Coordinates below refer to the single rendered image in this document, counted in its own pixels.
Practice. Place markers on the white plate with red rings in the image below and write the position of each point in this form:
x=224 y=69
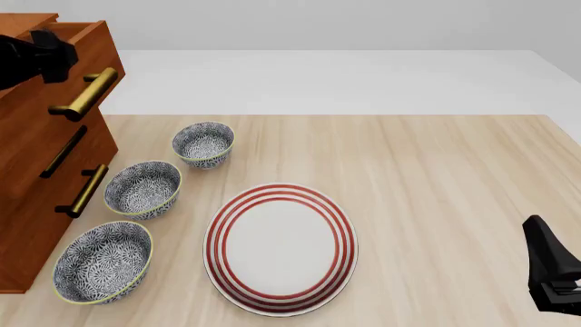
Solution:
x=280 y=250

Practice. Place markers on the medium patterned bowl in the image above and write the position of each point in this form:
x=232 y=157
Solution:
x=141 y=190

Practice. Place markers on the wooden cabinet with drawers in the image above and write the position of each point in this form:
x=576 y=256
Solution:
x=27 y=259

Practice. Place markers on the large patterned bowl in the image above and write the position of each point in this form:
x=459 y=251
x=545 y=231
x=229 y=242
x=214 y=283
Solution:
x=102 y=264

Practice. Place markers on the small patterned bowl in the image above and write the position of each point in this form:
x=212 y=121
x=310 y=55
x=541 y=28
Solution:
x=203 y=144

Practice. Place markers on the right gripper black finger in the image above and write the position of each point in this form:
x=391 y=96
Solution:
x=551 y=253

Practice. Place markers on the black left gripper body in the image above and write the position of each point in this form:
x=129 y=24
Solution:
x=56 y=58

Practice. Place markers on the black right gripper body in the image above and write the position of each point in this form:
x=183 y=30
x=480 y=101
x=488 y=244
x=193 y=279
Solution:
x=558 y=294

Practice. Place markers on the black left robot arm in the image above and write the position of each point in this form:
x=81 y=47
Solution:
x=16 y=63

